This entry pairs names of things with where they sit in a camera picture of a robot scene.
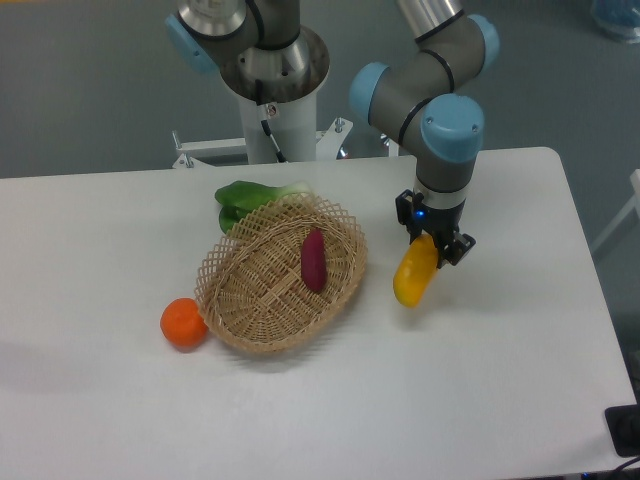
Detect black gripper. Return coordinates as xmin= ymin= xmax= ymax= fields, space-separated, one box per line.
xmin=395 ymin=190 xmax=476 ymax=269

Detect yellow mango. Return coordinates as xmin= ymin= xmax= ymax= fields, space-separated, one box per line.
xmin=393 ymin=234 xmax=439 ymax=308

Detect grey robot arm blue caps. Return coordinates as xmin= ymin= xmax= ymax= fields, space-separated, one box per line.
xmin=165 ymin=1 xmax=500 ymax=265

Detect purple sweet potato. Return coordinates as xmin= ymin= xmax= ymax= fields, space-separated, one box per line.
xmin=301 ymin=229 xmax=327 ymax=293

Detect woven wicker basket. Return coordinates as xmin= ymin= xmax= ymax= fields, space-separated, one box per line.
xmin=194 ymin=194 xmax=368 ymax=353

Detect green bok choy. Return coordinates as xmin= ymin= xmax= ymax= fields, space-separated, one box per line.
xmin=214 ymin=180 xmax=312 ymax=233

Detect orange tangerine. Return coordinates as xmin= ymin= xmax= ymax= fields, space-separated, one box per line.
xmin=160 ymin=298 xmax=209 ymax=349

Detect black device at table edge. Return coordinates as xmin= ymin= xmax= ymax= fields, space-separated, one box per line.
xmin=604 ymin=404 xmax=639 ymax=457

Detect blue object top right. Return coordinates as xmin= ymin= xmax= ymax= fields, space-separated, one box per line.
xmin=590 ymin=0 xmax=639 ymax=44

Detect black cable on pedestal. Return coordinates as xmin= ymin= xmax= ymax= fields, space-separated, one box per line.
xmin=254 ymin=79 xmax=290 ymax=164

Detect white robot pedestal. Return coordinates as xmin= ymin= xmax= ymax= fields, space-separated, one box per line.
xmin=168 ymin=24 xmax=354 ymax=168

